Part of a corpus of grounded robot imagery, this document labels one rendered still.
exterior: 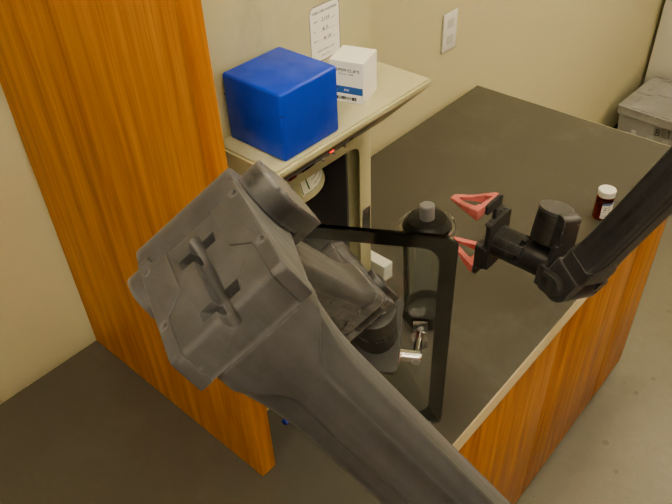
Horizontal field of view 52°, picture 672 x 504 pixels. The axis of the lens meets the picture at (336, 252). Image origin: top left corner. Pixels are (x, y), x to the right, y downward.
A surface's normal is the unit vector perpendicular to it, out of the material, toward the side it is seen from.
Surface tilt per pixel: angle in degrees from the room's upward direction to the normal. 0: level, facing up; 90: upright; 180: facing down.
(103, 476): 0
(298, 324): 69
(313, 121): 90
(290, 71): 0
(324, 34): 90
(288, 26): 90
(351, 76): 90
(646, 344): 0
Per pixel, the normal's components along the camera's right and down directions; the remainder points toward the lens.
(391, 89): -0.04, -0.77
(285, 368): 0.17, 0.31
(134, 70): -0.66, 0.50
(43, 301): 0.75, 0.40
